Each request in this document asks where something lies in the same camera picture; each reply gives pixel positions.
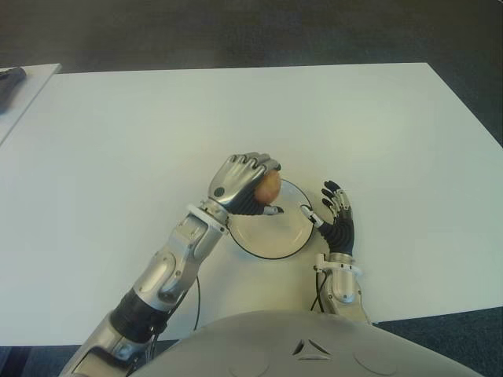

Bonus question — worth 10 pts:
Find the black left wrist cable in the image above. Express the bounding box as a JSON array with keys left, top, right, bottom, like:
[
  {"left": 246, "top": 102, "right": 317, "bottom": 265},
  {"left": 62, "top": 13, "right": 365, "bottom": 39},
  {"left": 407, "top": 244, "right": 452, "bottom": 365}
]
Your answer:
[{"left": 191, "top": 273, "right": 203, "bottom": 331}]

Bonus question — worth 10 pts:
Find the yellow red apple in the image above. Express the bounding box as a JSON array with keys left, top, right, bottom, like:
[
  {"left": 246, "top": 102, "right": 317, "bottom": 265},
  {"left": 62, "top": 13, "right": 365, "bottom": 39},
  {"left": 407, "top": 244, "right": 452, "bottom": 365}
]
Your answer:
[{"left": 254, "top": 170, "right": 282, "bottom": 206}]

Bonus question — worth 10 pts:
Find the grey robot torso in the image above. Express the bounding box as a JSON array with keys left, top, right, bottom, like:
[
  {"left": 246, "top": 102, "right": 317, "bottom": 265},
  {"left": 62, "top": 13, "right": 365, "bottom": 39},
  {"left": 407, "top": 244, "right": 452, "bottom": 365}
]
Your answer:
[{"left": 128, "top": 309, "right": 485, "bottom": 377}]

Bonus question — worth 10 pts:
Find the white side table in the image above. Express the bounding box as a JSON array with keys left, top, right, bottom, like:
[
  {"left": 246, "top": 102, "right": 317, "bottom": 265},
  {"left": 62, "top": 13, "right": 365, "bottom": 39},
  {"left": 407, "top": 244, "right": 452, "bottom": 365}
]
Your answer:
[{"left": 0, "top": 63, "right": 63, "bottom": 147}]

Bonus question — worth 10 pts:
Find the dark grey object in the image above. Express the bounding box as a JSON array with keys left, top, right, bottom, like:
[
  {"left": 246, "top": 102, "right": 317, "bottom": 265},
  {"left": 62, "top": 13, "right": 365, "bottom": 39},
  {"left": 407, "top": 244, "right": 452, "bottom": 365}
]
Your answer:
[{"left": 0, "top": 67, "right": 27, "bottom": 115}]

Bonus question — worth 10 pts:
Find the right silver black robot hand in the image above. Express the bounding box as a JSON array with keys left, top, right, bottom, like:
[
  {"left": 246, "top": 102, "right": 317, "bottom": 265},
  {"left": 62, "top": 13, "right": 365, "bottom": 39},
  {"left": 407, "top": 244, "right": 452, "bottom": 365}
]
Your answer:
[{"left": 299, "top": 179, "right": 357, "bottom": 257}]

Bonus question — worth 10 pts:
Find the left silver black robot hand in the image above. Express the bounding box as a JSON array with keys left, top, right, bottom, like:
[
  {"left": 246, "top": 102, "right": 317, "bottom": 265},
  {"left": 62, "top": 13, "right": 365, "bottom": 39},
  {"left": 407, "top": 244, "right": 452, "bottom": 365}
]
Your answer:
[{"left": 207, "top": 150, "right": 285, "bottom": 217}]

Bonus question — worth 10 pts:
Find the white plate with black rim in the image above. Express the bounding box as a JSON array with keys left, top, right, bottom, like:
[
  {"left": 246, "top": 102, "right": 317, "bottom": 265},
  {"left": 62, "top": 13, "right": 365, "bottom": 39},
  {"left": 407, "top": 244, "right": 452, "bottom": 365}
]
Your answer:
[{"left": 229, "top": 178, "right": 316, "bottom": 261}]

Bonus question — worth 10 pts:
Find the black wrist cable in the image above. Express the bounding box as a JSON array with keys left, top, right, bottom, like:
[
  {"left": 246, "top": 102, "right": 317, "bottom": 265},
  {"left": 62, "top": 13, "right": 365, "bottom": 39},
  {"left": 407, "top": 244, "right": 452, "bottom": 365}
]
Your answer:
[
  {"left": 191, "top": 273, "right": 203, "bottom": 331},
  {"left": 308, "top": 269, "right": 329, "bottom": 314}
]

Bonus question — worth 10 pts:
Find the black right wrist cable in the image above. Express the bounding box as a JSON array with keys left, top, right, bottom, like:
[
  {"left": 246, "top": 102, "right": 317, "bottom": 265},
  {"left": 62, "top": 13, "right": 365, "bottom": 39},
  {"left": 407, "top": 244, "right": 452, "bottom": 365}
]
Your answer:
[{"left": 308, "top": 269, "right": 329, "bottom": 314}]

